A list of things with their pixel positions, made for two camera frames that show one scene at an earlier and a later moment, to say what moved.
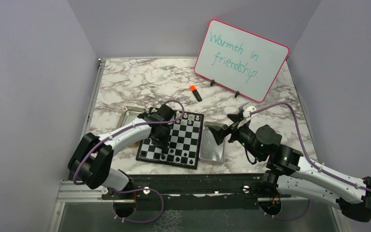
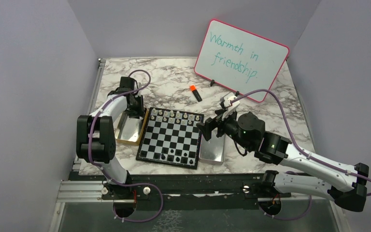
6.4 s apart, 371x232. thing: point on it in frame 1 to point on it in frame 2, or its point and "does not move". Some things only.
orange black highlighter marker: x=193 y=89 does not move
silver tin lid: x=209 y=151 does not move
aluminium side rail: x=101 y=65 does not move
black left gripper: x=164 y=144 to x=136 y=113
